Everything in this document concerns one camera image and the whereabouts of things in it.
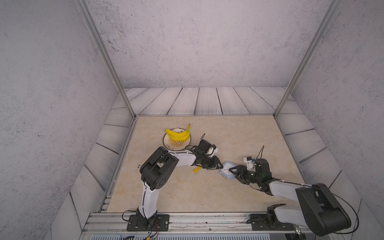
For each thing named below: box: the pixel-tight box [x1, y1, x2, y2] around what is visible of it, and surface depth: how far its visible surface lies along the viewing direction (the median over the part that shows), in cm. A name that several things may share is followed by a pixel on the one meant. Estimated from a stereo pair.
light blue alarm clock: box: [219, 161, 236, 180], surface depth 90 cm
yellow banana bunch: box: [165, 123, 191, 142], surface depth 105 cm
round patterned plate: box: [162, 127, 192, 151], surface depth 106 cm
